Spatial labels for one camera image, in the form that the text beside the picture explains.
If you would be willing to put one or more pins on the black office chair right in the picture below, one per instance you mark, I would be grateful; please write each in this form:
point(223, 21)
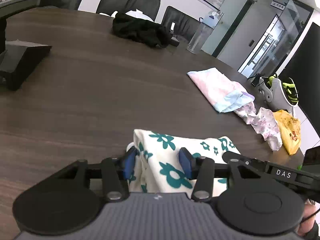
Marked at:
point(181, 25)

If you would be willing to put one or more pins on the black bag on table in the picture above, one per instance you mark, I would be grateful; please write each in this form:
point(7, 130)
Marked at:
point(139, 30)

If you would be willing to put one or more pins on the small black phone stand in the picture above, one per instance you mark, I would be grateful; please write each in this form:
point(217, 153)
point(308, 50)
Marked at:
point(173, 41)

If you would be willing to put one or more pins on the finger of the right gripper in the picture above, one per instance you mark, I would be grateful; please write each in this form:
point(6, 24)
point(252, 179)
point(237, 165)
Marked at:
point(228, 155)

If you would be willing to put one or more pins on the grey basket with green items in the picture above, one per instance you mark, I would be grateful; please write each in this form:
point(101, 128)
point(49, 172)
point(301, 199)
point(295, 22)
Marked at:
point(279, 95)

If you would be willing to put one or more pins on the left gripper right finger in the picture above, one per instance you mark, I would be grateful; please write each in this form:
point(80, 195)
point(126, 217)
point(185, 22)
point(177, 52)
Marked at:
point(204, 170)

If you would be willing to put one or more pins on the black monitor stand device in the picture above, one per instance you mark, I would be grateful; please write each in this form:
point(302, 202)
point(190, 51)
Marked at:
point(20, 58)

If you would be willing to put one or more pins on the pink blue folded cloth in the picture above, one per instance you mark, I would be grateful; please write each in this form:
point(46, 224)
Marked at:
point(222, 93)

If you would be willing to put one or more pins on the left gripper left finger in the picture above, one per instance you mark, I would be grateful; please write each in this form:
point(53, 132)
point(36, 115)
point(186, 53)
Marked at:
point(114, 174)

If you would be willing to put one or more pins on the operator right hand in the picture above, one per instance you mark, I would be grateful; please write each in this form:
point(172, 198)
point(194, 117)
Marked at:
point(308, 228)

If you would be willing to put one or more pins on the pink floral white garment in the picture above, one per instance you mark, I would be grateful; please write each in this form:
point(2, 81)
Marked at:
point(263, 122)

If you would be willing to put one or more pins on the white paper behind bag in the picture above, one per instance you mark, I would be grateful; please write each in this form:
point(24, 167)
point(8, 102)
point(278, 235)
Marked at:
point(136, 14)

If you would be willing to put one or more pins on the white teal floral garment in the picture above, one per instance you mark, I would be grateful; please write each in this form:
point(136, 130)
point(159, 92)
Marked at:
point(157, 167)

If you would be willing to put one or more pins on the clear water bottle blue lid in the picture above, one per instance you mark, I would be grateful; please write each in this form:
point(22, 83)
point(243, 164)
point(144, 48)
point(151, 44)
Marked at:
point(205, 29)

